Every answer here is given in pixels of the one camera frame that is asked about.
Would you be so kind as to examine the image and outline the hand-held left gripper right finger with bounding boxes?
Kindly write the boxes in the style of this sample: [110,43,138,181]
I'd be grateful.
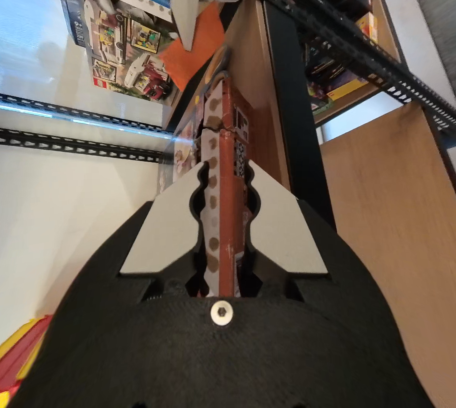
[244,160,328,296]

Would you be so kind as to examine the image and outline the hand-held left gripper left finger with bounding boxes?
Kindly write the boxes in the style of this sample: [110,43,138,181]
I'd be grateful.
[120,161,211,296]

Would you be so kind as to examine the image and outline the orange cookie box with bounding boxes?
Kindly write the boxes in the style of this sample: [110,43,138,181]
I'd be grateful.
[194,77,255,298]

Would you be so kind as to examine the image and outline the orange tape piece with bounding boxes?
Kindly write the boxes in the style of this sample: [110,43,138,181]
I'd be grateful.
[158,2,226,91]

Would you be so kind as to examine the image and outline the grey yellow scissors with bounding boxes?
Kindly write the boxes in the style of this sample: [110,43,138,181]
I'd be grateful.
[199,45,233,98]

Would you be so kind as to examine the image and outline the black metal desk edge beam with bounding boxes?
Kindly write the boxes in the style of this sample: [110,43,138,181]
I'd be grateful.
[263,0,337,232]

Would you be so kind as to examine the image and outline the black orchid picture box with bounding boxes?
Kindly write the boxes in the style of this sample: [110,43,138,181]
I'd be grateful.
[157,119,205,198]

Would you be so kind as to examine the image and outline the camper van toy box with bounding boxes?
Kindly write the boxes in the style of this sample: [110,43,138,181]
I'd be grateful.
[50,0,182,106]

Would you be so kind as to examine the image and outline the black perforated rack beam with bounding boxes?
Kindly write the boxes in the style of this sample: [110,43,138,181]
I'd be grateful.
[0,92,175,139]
[255,0,456,132]
[0,127,166,163]

